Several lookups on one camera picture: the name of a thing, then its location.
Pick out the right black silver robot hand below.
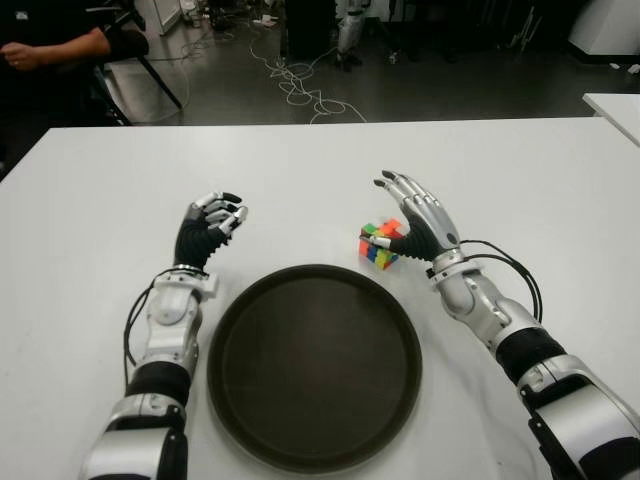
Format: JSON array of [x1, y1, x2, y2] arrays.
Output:
[[360, 169, 464, 262]]

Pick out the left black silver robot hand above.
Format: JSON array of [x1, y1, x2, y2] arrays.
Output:
[[173, 190, 250, 271]]

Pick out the multicoloured Rubik's cube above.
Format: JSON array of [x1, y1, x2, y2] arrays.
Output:
[[357, 217, 412, 272]]

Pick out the round dark brown plate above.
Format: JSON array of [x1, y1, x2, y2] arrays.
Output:
[[206, 263, 424, 474]]

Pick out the black office chair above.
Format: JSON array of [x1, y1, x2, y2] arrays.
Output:
[[84, 0, 184, 126]]

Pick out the white humanoid robot legs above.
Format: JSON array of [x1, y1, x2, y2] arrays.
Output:
[[333, 0, 370, 72]]

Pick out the white side table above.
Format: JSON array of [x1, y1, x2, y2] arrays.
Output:
[[582, 92, 640, 149]]

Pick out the white narrow cabinet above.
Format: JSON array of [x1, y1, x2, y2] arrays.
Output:
[[149, 0, 187, 36]]

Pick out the black cabinet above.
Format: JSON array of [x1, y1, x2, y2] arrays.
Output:
[[283, 0, 342, 59]]

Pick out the seated person in black shirt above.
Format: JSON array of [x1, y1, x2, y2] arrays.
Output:
[[0, 0, 112, 166]]

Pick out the white cabinet with dark base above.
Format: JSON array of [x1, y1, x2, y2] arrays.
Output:
[[568, 0, 640, 54]]

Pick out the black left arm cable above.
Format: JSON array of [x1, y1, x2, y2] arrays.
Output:
[[123, 277, 164, 370]]

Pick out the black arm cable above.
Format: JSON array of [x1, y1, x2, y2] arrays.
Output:
[[123, 277, 164, 370], [459, 239, 545, 322]]

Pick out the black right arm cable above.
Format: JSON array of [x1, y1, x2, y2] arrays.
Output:
[[459, 239, 545, 322]]

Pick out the tangled white floor cable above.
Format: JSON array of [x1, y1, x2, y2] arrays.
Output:
[[247, 29, 369, 126]]

